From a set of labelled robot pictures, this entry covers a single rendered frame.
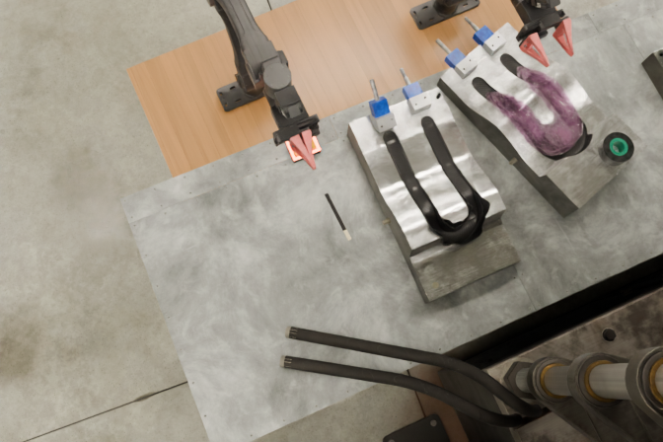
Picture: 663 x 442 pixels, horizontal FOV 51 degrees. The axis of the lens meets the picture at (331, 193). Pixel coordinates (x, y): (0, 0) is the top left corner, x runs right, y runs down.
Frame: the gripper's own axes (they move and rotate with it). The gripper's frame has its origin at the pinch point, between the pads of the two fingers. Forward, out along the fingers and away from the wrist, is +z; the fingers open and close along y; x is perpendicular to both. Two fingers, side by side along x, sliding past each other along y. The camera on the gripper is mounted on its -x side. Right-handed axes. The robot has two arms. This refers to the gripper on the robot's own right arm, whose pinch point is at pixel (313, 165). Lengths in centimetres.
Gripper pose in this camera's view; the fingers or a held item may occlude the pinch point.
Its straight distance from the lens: 145.8
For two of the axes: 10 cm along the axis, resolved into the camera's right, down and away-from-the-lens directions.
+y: 9.0, -4.1, 1.3
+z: 4.3, 8.8, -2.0
